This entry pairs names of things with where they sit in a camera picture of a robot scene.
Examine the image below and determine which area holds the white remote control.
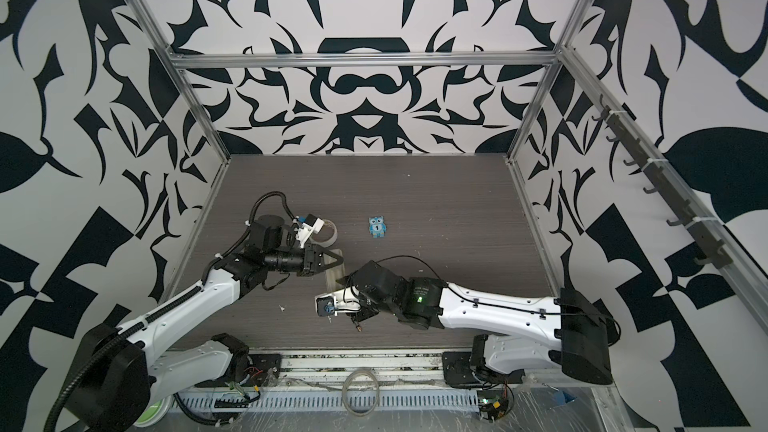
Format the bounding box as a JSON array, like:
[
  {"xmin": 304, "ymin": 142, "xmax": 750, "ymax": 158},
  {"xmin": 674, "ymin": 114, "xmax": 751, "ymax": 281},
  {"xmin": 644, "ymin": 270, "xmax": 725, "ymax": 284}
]
[{"xmin": 324, "ymin": 248, "xmax": 346, "ymax": 292}]

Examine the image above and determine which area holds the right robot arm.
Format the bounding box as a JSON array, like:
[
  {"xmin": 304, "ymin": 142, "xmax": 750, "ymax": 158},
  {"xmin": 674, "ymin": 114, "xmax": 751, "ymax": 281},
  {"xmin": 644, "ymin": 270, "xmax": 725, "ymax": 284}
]
[{"xmin": 336, "ymin": 261, "xmax": 620, "ymax": 385}]

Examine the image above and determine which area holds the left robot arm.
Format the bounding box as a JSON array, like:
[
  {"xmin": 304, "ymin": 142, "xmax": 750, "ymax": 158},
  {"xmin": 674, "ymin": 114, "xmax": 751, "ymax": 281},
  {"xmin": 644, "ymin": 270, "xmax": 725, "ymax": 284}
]
[{"xmin": 43, "ymin": 205, "xmax": 343, "ymax": 431}]

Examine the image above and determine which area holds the roll of clear tape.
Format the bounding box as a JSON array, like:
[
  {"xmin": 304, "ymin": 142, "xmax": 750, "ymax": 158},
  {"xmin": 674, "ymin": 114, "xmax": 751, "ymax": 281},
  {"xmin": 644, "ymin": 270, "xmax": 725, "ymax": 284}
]
[{"xmin": 310, "ymin": 220, "xmax": 338, "ymax": 248}]

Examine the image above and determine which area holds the blue owl toy block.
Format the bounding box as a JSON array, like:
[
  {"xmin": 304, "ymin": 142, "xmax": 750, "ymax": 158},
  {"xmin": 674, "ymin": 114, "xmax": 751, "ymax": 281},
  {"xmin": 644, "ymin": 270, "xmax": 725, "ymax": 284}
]
[{"xmin": 369, "ymin": 216, "xmax": 387, "ymax": 238}]

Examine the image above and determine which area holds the small electronics board green LED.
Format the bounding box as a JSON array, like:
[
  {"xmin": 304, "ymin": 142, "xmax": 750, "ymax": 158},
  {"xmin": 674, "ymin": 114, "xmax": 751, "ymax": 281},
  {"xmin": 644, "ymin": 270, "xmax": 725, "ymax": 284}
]
[{"xmin": 478, "ymin": 393, "xmax": 514, "ymax": 422}]

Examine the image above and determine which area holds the blue tape piece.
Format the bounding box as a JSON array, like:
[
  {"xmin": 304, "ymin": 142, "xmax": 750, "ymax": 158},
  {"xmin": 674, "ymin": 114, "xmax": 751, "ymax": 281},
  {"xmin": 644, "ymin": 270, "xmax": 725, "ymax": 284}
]
[{"xmin": 553, "ymin": 390, "xmax": 576, "ymax": 407}]

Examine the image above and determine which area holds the green push button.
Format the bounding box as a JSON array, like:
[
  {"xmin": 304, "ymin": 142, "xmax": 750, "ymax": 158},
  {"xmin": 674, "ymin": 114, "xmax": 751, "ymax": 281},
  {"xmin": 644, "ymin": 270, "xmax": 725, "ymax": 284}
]
[{"xmin": 133, "ymin": 395, "xmax": 174, "ymax": 428}]

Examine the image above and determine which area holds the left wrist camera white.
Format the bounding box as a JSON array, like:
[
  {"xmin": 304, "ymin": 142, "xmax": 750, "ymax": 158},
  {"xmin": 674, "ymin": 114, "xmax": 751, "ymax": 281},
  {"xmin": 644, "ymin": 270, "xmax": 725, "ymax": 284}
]
[{"xmin": 295, "ymin": 214, "xmax": 325, "ymax": 248}]

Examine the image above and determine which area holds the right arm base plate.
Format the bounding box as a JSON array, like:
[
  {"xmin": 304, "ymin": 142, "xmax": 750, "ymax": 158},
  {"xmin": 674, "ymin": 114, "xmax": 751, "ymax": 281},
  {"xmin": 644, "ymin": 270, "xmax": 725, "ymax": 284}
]
[{"xmin": 441, "ymin": 351, "xmax": 525, "ymax": 389}]

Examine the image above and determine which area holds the white slotted cable duct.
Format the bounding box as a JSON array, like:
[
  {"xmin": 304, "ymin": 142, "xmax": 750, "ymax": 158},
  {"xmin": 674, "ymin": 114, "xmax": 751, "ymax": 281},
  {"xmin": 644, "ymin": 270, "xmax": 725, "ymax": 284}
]
[{"xmin": 180, "ymin": 389, "xmax": 478, "ymax": 413}]

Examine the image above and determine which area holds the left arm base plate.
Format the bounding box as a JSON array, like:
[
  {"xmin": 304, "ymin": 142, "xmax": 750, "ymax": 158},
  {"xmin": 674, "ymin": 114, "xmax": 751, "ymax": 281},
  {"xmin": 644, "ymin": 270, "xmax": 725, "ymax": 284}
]
[{"xmin": 239, "ymin": 353, "xmax": 282, "ymax": 388}]

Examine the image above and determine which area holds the coiled clear cable loop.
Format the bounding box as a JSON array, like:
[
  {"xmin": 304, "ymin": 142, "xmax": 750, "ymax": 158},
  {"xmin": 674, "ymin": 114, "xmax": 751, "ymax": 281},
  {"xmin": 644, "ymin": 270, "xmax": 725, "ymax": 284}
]
[{"xmin": 341, "ymin": 367, "xmax": 382, "ymax": 418}]

